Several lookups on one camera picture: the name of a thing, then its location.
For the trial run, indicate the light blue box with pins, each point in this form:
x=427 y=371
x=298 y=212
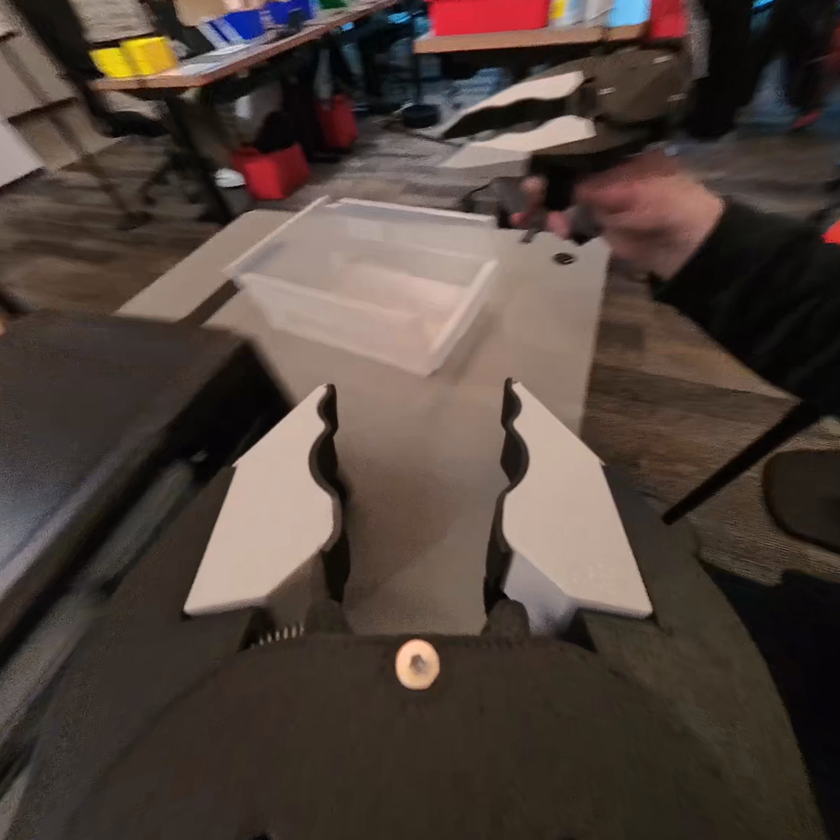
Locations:
x=628 y=12

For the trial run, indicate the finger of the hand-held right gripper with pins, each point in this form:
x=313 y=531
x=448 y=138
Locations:
x=525 y=141
x=518 y=98

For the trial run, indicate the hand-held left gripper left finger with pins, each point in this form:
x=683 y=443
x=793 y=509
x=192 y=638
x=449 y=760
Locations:
x=275 y=512

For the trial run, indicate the black rod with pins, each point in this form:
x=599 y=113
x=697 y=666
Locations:
x=735 y=469

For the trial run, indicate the black round floor object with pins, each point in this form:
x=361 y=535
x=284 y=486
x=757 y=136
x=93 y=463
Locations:
x=418 y=115

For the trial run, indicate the blue plastic bin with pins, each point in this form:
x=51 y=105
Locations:
x=236 y=26
x=289 y=12

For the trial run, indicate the red bag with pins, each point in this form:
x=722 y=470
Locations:
x=338 y=124

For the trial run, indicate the orange object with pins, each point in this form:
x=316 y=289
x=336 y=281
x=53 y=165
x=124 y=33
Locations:
x=833 y=232

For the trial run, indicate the large clear plastic drawer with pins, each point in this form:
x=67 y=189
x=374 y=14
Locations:
x=367 y=289

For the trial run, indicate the yellow plastic bin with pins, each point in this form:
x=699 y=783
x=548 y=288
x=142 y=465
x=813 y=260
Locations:
x=151 y=54
x=111 y=60

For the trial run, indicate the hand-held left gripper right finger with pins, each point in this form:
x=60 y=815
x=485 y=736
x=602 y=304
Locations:
x=571 y=518

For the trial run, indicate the red plastic bin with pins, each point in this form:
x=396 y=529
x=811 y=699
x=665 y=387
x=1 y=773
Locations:
x=489 y=16

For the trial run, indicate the beige shelf unit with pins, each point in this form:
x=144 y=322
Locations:
x=39 y=98

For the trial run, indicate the long wooden table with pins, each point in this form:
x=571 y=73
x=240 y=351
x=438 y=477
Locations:
x=151 y=82

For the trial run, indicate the red floor bin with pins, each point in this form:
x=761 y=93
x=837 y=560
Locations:
x=272 y=172

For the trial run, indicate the person's right hand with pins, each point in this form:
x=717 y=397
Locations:
x=649 y=210

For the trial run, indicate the dark round object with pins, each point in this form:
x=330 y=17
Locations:
x=807 y=499

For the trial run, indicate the person's right forearm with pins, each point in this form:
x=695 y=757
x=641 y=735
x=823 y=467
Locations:
x=754 y=295

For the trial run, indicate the black case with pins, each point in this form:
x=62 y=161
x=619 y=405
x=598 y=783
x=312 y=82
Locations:
x=98 y=407

